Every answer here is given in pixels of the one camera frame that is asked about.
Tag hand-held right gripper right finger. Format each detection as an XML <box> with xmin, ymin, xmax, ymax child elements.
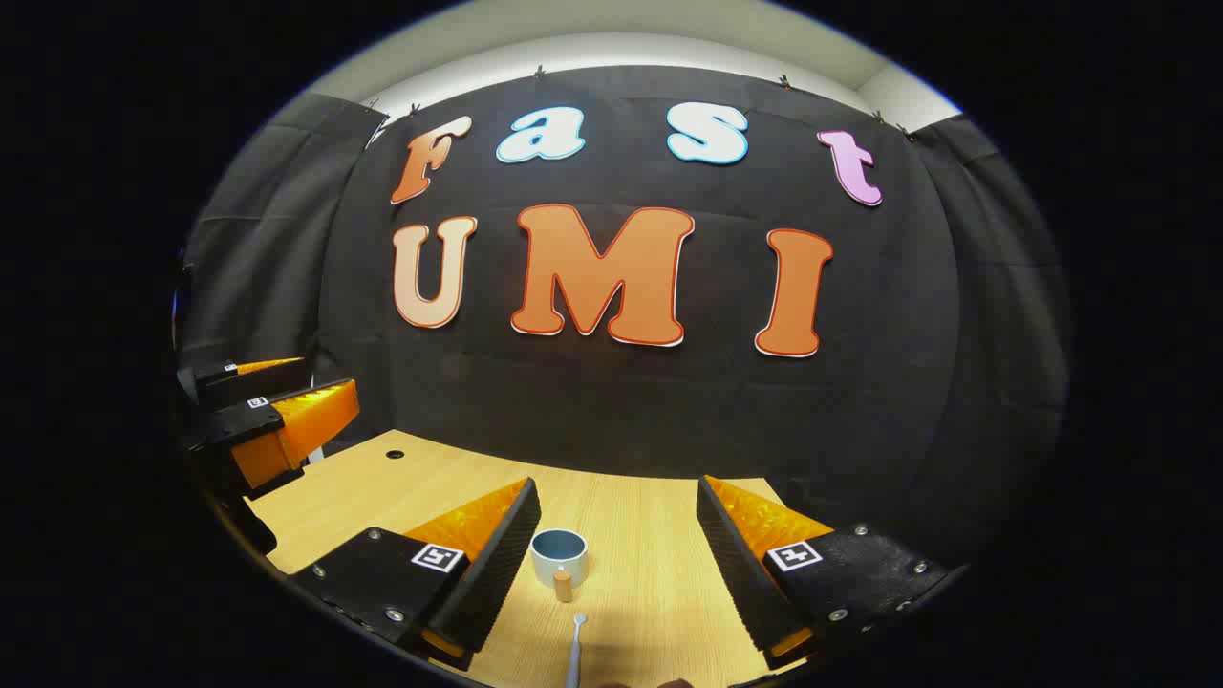
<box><xmin>696</xmin><ymin>474</ymin><xmax>961</xmax><ymax>672</ymax></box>

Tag wooden desktop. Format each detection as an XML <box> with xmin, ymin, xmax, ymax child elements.
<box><xmin>244</xmin><ymin>429</ymin><xmax>832</xmax><ymax>688</ymax></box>

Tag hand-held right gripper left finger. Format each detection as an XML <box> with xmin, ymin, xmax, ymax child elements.
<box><xmin>290</xmin><ymin>476</ymin><xmax>543</xmax><ymax>672</ymax></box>

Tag black backdrop cloth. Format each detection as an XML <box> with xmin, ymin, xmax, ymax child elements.
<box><xmin>177</xmin><ymin>65</ymin><xmax>1071</xmax><ymax>536</ymax></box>

